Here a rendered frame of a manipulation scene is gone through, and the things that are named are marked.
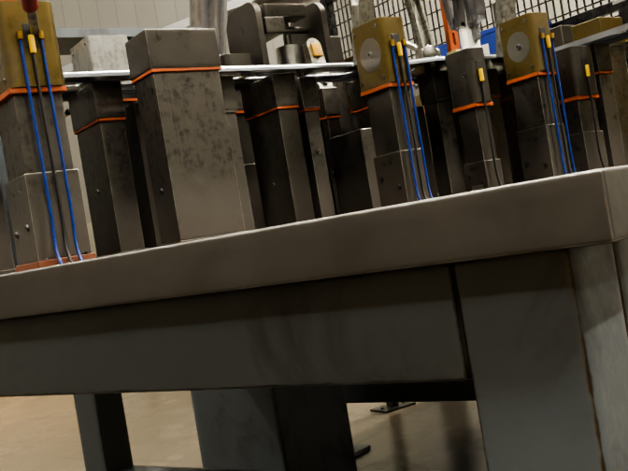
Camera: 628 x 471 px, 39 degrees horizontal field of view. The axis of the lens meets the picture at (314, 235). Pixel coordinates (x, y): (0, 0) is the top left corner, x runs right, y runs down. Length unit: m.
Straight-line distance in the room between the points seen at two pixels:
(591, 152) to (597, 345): 1.36
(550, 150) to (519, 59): 0.19
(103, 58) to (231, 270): 1.10
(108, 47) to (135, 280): 1.04
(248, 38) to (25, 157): 0.80
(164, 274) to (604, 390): 0.32
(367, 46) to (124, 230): 0.54
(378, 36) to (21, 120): 0.66
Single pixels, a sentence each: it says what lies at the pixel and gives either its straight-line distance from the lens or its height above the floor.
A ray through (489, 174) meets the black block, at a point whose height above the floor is 0.75.
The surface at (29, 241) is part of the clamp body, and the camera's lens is 1.25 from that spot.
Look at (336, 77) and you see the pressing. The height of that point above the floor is 1.00.
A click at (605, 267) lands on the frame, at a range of 0.59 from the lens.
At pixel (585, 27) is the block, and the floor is 1.05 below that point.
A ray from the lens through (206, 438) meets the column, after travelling 2.48.
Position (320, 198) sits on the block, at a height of 0.75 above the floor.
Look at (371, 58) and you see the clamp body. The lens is 1.62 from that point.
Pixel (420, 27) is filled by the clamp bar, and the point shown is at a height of 1.13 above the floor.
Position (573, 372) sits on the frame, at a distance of 0.56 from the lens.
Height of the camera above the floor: 0.69
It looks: level
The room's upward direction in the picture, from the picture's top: 9 degrees counter-clockwise
